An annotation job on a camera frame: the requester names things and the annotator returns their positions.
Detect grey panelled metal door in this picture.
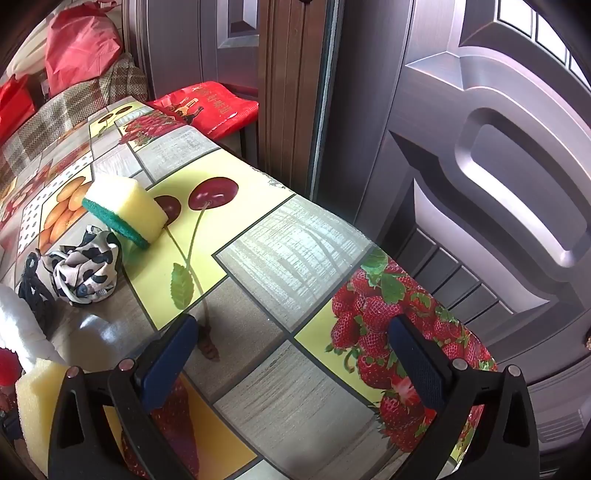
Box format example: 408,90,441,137
122,0,260,100
309,0,591,480

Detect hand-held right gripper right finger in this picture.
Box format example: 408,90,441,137
387,314,541,480

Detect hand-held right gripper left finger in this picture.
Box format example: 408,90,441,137
47,315,200,480

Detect fruit print tablecloth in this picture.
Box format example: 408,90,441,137
0,99,499,480

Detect blue braided rope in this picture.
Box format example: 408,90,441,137
17,251,58,319

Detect pink-red fabric bag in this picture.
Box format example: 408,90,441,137
45,2,124,99

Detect white ribbed cushion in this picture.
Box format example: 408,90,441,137
6,32,51,79

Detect red tote bag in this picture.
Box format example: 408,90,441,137
0,76,37,144

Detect red printed bag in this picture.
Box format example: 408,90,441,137
147,82,260,140

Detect black spotted white cloth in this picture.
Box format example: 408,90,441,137
45,225,123,304

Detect brown door frame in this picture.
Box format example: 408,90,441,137
257,0,342,195

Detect plain yellow sponge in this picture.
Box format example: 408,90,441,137
15,357,70,477

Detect yellow sponge with green scourer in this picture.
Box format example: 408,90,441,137
82,176,168,250

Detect red and green ball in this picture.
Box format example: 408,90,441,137
0,348,21,386

